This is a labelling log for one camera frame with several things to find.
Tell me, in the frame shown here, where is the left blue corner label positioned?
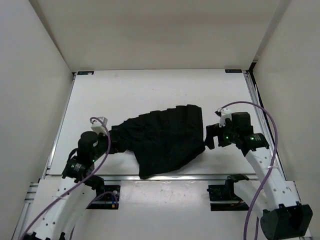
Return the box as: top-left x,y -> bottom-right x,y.
77,71 -> 94,76

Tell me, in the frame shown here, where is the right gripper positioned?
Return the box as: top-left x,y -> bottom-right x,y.
203,119 -> 239,150

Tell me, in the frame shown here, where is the right blue corner label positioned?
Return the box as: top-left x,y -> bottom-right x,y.
224,69 -> 243,74

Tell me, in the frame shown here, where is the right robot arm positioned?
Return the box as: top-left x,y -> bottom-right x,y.
204,108 -> 313,240

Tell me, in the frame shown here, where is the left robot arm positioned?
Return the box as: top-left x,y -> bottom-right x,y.
21,131 -> 111,240

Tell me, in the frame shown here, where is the front aluminium rail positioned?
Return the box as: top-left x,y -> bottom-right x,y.
41,173 -> 236,183

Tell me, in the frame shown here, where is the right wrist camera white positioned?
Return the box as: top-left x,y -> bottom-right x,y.
215,107 -> 233,128

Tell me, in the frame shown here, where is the black skirt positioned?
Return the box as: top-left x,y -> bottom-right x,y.
109,104 -> 206,179

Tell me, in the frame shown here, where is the blue corner label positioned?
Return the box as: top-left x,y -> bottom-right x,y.
224,69 -> 243,74
77,71 -> 94,76

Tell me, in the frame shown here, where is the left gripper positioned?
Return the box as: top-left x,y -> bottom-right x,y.
90,128 -> 131,162

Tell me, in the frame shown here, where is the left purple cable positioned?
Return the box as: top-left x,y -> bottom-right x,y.
18,116 -> 118,240

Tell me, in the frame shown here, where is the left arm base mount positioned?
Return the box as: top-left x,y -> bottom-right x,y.
87,176 -> 121,210

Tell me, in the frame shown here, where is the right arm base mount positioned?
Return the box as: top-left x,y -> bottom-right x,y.
207,174 -> 250,212

